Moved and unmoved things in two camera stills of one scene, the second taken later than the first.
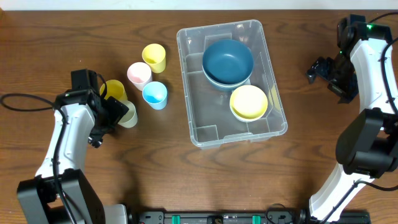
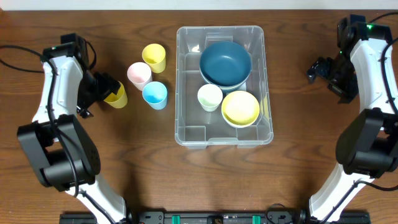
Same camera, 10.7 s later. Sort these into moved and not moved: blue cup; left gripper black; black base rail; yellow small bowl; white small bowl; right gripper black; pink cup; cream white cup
Moved: yellow small bowl; left gripper black; cream white cup; white small bowl
Not moved: black base rail; right gripper black; blue cup; pink cup
